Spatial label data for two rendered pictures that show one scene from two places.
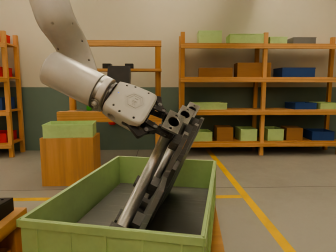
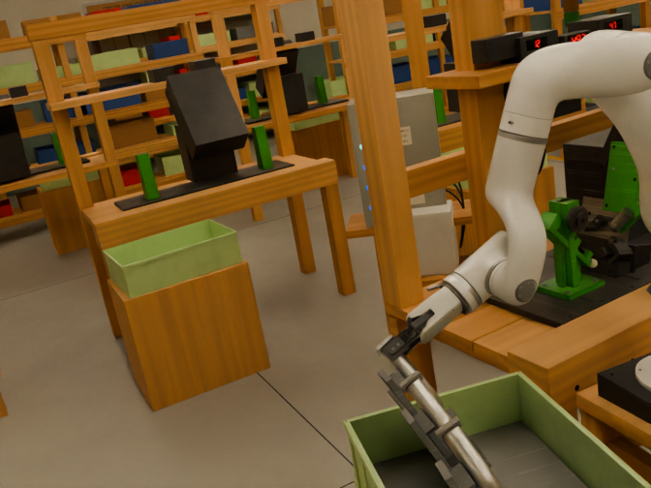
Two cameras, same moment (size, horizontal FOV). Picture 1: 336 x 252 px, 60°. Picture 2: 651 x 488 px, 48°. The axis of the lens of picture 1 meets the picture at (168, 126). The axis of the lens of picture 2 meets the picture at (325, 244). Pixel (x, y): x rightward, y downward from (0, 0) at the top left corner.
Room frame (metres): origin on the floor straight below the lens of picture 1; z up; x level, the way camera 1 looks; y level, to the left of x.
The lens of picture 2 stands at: (1.81, -0.56, 1.79)
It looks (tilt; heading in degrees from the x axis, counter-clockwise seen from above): 18 degrees down; 158
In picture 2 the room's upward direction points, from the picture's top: 10 degrees counter-clockwise
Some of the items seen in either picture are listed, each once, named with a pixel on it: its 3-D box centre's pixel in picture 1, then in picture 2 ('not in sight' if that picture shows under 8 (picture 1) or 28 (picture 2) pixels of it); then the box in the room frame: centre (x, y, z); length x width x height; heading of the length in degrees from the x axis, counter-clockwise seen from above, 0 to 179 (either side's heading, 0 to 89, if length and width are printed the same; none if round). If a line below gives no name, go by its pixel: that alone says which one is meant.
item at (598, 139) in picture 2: not in sight; (617, 184); (-0.01, 1.26, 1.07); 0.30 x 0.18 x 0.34; 95
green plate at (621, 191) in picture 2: not in sight; (631, 175); (0.21, 1.10, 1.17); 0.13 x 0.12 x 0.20; 95
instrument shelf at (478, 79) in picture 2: not in sight; (557, 56); (-0.12, 1.14, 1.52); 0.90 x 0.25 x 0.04; 95
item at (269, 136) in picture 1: (259, 94); not in sight; (5.48, -1.72, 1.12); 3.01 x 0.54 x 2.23; 92
